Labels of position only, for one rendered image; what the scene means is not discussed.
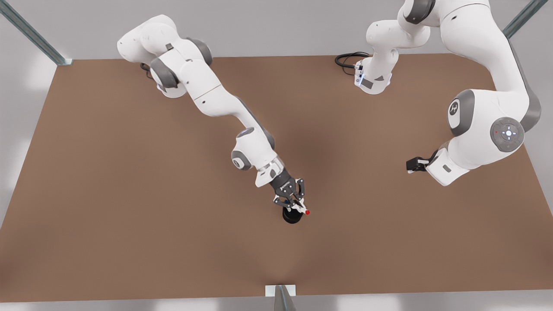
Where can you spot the white pen with red tip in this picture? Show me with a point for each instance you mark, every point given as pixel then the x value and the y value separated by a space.
pixel 305 211

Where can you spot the silver frame post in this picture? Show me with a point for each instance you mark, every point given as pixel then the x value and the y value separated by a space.
pixel 283 298
pixel 522 17
pixel 34 36

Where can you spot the black round cup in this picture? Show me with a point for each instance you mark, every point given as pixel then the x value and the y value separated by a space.
pixel 290 217

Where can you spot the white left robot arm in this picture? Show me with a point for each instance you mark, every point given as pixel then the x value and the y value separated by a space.
pixel 479 77

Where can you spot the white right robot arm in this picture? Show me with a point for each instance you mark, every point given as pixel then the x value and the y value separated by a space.
pixel 207 93

